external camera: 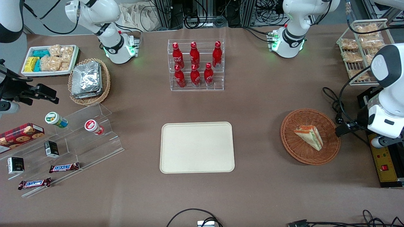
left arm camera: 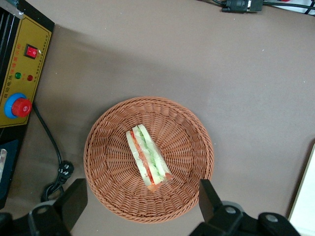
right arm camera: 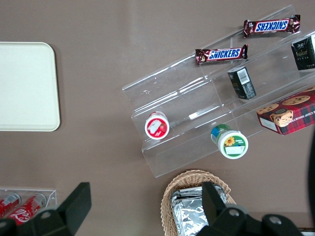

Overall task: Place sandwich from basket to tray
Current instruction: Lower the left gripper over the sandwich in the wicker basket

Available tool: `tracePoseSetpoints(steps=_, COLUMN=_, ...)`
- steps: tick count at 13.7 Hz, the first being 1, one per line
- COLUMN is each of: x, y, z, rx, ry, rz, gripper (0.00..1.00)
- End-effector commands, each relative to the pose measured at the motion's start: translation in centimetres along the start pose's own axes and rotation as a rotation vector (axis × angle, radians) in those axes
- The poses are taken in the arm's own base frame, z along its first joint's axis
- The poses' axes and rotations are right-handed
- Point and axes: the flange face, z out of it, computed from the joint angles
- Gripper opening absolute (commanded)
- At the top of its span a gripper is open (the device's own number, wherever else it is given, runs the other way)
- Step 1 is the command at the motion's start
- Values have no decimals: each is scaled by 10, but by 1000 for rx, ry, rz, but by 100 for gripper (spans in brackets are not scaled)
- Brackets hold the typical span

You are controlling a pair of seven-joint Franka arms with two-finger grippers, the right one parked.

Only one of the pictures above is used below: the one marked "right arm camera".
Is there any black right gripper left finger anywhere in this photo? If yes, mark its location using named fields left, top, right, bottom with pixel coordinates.
left=17, top=181, right=93, bottom=236

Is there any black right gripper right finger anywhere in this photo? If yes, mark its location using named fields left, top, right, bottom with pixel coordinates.
left=198, top=181, right=262, bottom=236

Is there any foil wrapped sandwich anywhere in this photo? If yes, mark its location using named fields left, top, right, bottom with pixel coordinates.
left=173, top=198, right=210, bottom=236
left=170, top=184, right=228, bottom=207

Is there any woven wicker basket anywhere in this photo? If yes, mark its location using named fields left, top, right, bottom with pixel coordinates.
left=160, top=169, right=237, bottom=236

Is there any cream plastic tray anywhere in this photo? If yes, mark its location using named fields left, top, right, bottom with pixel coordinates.
left=0, top=41, right=61, bottom=132

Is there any clear acrylic can holder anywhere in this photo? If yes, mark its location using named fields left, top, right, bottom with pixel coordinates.
left=0, top=187, right=58, bottom=212

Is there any red cola can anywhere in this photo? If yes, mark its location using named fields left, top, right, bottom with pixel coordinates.
left=6, top=194, right=47, bottom=226
left=0, top=192, right=22, bottom=219

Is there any green sunflower lid yogurt cup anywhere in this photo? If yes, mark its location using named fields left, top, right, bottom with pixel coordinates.
left=210, top=123, right=249, bottom=160

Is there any red lid yogurt cup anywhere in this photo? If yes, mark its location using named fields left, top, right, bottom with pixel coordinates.
left=144, top=111, right=170, bottom=140

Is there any clear acrylic tiered shelf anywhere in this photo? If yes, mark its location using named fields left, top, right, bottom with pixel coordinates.
left=121, top=4, right=315, bottom=178

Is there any red tartan cookie box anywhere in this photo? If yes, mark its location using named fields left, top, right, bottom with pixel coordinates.
left=256, top=86, right=315, bottom=136

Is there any dark green drink carton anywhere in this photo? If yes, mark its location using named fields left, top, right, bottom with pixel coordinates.
left=227, top=65, right=257, bottom=100
left=291, top=34, right=315, bottom=71

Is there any Snickers chocolate bar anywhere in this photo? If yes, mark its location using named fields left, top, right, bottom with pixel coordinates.
left=194, top=44, right=249, bottom=65
left=243, top=14, right=301, bottom=39

